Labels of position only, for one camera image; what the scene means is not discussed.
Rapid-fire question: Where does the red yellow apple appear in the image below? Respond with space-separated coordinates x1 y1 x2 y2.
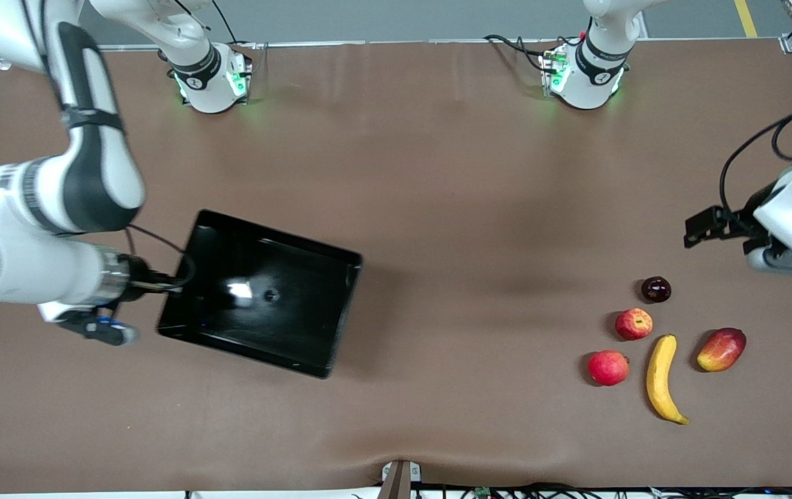
614 308 654 342

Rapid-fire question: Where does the black plastic box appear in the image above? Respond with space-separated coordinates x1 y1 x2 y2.
157 209 364 380

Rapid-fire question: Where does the yellow banana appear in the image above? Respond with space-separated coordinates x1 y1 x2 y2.
646 334 690 426

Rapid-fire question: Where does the dark purple plum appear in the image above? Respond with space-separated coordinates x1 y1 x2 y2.
640 276 672 304

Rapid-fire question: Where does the red yellow mango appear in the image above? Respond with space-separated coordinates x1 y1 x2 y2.
696 327 748 373

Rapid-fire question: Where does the red pomegranate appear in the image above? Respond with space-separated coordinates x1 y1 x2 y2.
588 349 631 387

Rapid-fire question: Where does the brown table mat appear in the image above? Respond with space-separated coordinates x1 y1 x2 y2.
0 38 792 494

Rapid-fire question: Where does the black right arm base cable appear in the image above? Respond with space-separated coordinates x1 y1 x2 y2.
212 0 241 46

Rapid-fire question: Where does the black arm base cable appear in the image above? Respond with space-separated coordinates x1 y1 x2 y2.
212 0 241 46
484 33 577 73

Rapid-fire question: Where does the black left arm base cable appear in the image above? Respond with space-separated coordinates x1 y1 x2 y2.
484 33 577 73

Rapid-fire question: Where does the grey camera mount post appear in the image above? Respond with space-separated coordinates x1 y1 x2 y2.
380 459 423 499

